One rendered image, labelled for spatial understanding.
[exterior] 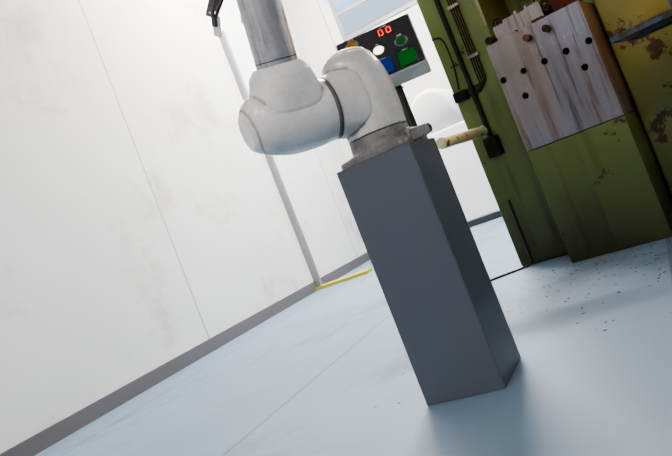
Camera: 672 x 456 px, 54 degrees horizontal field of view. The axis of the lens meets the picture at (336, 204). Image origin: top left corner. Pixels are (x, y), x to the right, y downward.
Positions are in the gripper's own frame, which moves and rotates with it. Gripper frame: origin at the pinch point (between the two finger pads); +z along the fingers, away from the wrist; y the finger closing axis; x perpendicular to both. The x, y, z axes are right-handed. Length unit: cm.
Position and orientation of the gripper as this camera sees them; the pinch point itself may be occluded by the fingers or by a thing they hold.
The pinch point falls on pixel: (231, 26)
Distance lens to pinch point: 228.3
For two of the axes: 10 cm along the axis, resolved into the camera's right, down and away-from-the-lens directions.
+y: 5.4, -4.9, 6.8
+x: -8.4, -3.3, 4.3
